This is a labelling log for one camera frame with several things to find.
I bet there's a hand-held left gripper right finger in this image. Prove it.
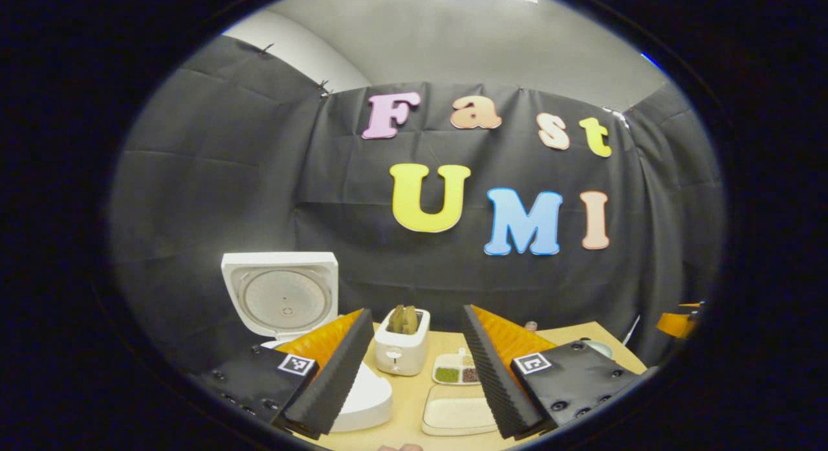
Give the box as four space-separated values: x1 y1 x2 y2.
461 303 659 440

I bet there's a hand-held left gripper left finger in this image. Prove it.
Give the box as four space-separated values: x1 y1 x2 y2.
188 307 376 440

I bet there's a glass dish of white rice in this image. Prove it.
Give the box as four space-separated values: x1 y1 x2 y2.
422 384 500 437

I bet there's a white chopstick holder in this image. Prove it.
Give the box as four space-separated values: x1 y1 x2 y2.
374 307 431 377

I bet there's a white rice cooker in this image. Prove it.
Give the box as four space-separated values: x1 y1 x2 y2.
221 252 393 434

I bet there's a white divided grain dish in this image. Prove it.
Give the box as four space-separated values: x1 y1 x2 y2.
432 347 483 386

